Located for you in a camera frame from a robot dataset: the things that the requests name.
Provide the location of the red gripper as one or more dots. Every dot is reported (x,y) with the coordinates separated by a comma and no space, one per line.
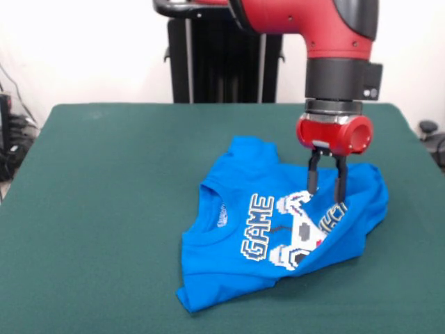
(327,134)

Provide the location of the blue t-shirt with white print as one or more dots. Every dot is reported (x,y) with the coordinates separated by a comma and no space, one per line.
(243,278)

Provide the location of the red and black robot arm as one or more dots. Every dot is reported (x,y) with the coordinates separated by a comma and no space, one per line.
(333,48)

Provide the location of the dark green table cloth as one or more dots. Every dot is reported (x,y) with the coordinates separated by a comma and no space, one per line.
(69,243)

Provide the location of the black electronics box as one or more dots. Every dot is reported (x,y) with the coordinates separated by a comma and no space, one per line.
(5,118)

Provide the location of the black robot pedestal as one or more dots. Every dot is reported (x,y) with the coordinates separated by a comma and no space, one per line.
(215,62)

